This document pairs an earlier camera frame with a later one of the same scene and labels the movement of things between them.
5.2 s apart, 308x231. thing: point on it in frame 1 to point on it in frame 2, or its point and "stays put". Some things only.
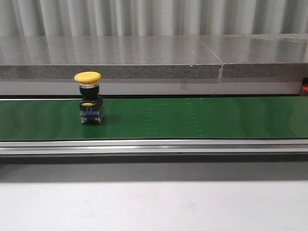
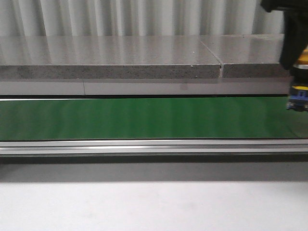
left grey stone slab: (113, 57) stays put
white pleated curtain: (152, 18) stays put
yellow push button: (91, 104) to (298, 100)
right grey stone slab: (266, 56) stays put
